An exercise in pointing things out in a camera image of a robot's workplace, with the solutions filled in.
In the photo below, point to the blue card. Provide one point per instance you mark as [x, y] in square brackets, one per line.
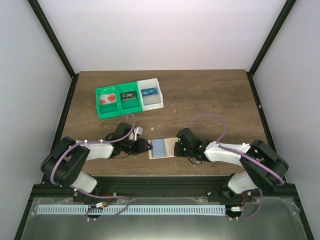
[149, 91]

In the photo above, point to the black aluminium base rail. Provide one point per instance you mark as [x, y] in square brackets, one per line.
[208, 187]

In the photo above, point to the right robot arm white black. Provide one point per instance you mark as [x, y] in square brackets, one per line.
[214, 151]

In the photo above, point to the frame rail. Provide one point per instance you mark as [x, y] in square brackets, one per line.
[266, 125]
[65, 110]

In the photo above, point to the white card red circles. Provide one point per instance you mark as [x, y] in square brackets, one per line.
[109, 98]

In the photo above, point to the left green bin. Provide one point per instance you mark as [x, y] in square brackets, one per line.
[109, 110]

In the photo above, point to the right side frame rail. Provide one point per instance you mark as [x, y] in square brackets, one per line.
[266, 125]

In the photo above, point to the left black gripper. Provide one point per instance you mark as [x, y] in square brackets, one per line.
[139, 146]

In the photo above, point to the left black frame post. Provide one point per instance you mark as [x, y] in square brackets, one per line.
[44, 22]

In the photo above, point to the metal front plate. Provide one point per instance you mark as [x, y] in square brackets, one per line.
[270, 218]

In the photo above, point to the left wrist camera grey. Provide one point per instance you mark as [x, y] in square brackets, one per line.
[135, 133]

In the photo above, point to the light blue slotted cable duct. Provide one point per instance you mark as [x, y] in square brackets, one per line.
[203, 210]

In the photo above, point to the right black frame post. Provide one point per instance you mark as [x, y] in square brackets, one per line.
[279, 22]

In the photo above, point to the left side frame rail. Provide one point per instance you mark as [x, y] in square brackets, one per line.
[65, 110]

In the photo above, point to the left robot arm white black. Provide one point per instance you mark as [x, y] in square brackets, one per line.
[65, 162]

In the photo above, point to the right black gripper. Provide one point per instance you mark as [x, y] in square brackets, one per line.
[179, 148]

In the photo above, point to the black frame post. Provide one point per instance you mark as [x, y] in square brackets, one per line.
[279, 22]
[44, 22]

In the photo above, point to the black card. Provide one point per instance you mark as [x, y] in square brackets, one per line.
[128, 95]

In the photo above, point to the white bin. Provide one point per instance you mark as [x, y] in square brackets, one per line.
[152, 102]

